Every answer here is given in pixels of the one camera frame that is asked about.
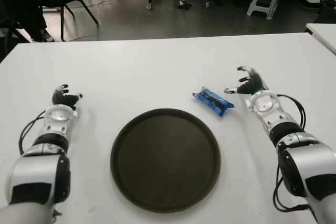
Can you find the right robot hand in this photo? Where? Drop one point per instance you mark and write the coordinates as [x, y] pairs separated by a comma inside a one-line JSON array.
[[253, 83]]

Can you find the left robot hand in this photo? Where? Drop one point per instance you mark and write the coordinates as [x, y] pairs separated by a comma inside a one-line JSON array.
[[64, 99]]

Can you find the blue Oreo cookie package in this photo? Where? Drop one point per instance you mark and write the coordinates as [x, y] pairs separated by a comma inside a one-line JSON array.
[[212, 100]]

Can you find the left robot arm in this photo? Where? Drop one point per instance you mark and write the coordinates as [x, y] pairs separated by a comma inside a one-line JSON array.
[[39, 171]]

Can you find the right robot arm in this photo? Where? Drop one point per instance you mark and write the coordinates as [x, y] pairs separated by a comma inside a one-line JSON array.
[[302, 161]]

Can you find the seated person in black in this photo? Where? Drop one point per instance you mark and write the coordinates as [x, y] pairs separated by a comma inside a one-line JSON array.
[[23, 3]]

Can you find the black office chair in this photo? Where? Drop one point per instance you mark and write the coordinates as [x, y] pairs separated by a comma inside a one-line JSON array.
[[328, 9]]

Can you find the round dark brown tray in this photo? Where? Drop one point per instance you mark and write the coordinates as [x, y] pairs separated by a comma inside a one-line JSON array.
[[165, 161]]

